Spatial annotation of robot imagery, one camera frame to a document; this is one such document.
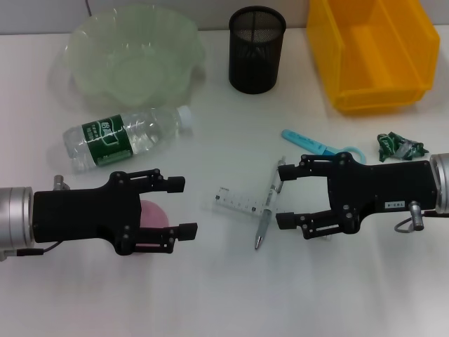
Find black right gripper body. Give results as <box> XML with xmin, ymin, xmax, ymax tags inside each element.
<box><xmin>328</xmin><ymin>152</ymin><xmax>436</xmax><ymax>234</ymax></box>

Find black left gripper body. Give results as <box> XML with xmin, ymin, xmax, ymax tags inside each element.
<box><xmin>33</xmin><ymin>171</ymin><xmax>143</xmax><ymax>256</ymax></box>

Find blue safety scissors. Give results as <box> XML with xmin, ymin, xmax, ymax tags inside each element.
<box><xmin>281</xmin><ymin>128</ymin><xmax>368</xmax><ymax>165</ymax></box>

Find pink peach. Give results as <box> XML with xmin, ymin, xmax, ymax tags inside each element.
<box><xmin>135</xmin><ymin>199</ymin><xmax>172</xmax><ymax>247</ymax></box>

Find green plastic wrapper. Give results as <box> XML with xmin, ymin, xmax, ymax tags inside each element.
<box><xmin>377</xmin><ymin>132</ymin><xmax>431</xmax><ymax>162</ymax></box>

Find clear green-label water bottle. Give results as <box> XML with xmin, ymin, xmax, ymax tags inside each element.
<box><xmin>62</xmin><ymin>105</ymin><xmax>194</xmax><ymax>173</ymax></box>

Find clear silver ballpoint pen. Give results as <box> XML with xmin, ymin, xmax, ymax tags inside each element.
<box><xmin>255</xmin><ymin>156</ymin><xmax>288</xmax><ymax>251</ymax></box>

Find transparent plastic ruler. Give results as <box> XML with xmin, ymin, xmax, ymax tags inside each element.
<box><xmin>213</xmin><ymin>185</ymin><xmax>335</xmax><ymax>242</ymax></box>

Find black mesh pen holder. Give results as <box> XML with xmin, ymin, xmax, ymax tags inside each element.
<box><xmin>228</xmin><ymin>6</ymin><xmax>287</xmax><ymax>95</ymax></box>

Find translucent green fruit plate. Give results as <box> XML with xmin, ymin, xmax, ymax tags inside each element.
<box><xmin>48</xmin><ymin>5</ymin><xmax>208</xmax><ymax>110</ymax></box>

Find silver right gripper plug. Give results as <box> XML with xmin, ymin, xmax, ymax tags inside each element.
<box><xmin>409</xmin><ymin>201</ymin><xmax>424</xmax><ymax>231</ymax></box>

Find yellow plastic bin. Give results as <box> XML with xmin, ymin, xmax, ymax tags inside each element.
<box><xmin>307</xmin><ymin>0</ymin><xmax>441</xmax><ymax>113</ymax></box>

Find grey right gripper cable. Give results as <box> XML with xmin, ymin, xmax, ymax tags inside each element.
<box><xmin>394</xmin><ymin>210</ymin><xmax>436</xmax><ymax>234</ymax></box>

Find dark left gripper cable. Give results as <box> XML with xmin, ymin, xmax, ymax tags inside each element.
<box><xmin>15</xmin><ymin>241</ymin><xmax>60</xmax><ymax>256</ymax></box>

